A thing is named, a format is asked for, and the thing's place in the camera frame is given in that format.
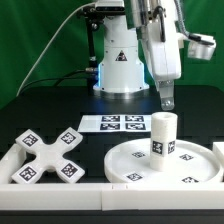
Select white cable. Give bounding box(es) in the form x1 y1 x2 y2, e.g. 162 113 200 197
16 2 98 98

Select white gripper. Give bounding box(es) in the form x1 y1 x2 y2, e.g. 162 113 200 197
138 6 184 112

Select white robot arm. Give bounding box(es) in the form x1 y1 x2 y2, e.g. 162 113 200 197
93 0 182 111

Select black camera stand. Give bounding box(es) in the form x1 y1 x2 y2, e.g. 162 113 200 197
78 0 125 89

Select white round table top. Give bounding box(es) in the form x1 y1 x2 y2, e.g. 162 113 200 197
104 138 224 185

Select white cross-shaped table base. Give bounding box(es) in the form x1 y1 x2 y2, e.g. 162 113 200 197
12 127 85 184

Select black cable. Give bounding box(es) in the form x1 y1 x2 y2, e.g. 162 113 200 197
20 69 98 95

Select white U-shaped border frame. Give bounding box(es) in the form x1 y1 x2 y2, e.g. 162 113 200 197
0 145 224 211

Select white marker sheet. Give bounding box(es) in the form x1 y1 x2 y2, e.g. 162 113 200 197
78 115 151 133

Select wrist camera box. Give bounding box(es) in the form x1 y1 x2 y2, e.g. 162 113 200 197
188 34 216 60

